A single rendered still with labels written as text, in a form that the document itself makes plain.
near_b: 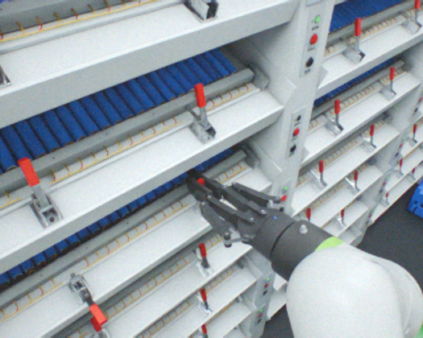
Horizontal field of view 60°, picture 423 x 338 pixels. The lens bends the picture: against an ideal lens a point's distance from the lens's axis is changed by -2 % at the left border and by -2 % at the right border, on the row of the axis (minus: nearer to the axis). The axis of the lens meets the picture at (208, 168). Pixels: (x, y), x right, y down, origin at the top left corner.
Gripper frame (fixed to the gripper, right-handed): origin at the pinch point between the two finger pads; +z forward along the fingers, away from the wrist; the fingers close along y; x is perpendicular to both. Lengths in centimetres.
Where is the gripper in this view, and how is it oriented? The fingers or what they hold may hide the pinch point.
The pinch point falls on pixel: (203, 187)
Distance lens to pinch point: 70.0
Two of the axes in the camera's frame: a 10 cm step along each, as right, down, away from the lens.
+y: 7.6, -4.4, 4.8
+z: -6.4, -3.8, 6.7
